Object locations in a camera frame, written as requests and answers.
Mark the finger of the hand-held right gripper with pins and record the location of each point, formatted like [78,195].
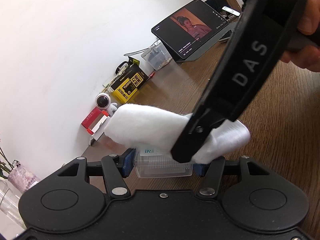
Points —
[192,136]

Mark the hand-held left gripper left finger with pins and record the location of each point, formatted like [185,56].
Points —
[128,163]

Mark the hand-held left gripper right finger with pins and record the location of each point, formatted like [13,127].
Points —
[201,170]

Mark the clear plastic floss pick container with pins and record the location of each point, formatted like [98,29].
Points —
[162,165]

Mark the white cleaning cloth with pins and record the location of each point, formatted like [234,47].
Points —
[147,127]

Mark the person's right hand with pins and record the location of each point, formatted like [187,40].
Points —
[311,15]

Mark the grey tablet cover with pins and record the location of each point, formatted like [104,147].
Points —
[212,46]

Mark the closed red box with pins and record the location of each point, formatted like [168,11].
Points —
[90,117]

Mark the white astronaut figurine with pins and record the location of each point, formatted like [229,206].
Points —
[105,102]

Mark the black tablet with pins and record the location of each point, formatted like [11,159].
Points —
[190,28]

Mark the small red packet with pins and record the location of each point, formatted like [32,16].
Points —
[150,75]

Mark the yellow and black box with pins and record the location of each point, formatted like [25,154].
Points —
[130,85]

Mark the wooden chopsticks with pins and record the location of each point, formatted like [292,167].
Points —
[111,83]

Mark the clear plastic storage box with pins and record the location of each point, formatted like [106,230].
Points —
[156,57]

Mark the green and black packet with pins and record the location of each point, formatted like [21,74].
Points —
[133,62]

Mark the purple felt vase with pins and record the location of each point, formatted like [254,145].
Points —
[22,177]

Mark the clear plastic bottle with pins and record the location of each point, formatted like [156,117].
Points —
[10,205]

